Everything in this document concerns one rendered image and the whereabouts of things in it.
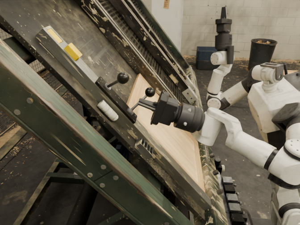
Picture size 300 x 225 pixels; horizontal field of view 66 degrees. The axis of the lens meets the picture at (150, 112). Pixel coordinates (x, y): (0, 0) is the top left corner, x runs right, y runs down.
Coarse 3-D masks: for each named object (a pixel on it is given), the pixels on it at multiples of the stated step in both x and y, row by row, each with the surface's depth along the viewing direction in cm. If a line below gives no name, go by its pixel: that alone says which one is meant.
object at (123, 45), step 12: (84, 0) 110; (96, 0) 114; (96, 12) 113; (96, 24) 115; (108, 24) 115; (108, 36) 118; (120, 36) 117; (120, 48) 120; (132, 48) 120; (132, 60) 123; (144, 60) 126; (144, 72) 126; (156, 84) 128
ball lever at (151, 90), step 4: (148, 88) 84; (152, 88) 84; (148, 92) 84; (152, 92) 84; (144, 96) 85; (148, 96) 85; (152, 96) 85; (136, 104) 84; (128, 108) 83; (132, 108) 84; (132, 112) 84
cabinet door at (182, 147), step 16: (144, 80) 125; (144, 112) 103; (160, 128) 109; (176, 128) 127; (160, 144) 99; (176, 144) 114; (192, 144) 135; (176, 160) 103; (192, 160) 121; (192, 176) 109
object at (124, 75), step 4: (120, 72) 72; (124, 72) 72; (120, 76) 71; (124, 76) 71; (128, 76) 72; (116, 80) 75; (120, 80) 71; (124, 80) 71; (128, 80) 72; (104, 84) 79; (108, 84) 78; (112, 84) 77; (108, 88) 80
